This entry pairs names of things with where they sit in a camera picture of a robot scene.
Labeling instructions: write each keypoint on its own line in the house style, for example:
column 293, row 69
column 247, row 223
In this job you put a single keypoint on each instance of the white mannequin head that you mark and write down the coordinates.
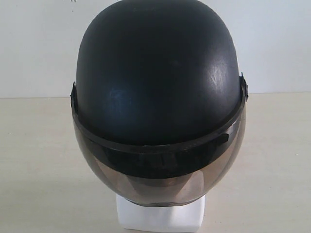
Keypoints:
column 126, row 208

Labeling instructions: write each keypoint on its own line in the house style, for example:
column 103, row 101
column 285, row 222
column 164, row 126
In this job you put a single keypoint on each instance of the black helmet with visor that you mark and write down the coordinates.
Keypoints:
column 158, row 105

